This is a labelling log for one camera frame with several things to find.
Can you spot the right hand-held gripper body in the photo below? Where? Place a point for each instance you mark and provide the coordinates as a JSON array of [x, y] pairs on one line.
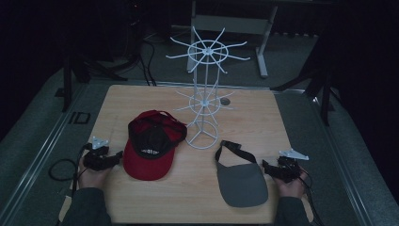
[[288, 169]]

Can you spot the person's left hand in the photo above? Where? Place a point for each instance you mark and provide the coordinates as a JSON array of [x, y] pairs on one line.
[[91, 179]]

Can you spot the black metal stand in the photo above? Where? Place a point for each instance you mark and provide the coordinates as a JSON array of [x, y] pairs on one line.
[[67, 84], [325, 94]]

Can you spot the black floor bracket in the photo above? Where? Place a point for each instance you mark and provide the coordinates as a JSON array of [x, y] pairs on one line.
[[82, 113]]

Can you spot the red baseball cap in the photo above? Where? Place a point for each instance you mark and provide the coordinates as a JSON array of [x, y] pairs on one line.
[[147, 166]]

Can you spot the gray sun visor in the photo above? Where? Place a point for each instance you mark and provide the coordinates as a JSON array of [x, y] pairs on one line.
[[243, 185]]

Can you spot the person's right hand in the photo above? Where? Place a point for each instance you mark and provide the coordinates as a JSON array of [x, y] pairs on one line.
[[293, 189]]

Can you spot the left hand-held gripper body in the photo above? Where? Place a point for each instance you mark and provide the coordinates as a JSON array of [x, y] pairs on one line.
[[95, 160]]

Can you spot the grey round table grommet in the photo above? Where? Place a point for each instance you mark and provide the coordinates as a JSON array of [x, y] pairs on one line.
[[225, 101]]

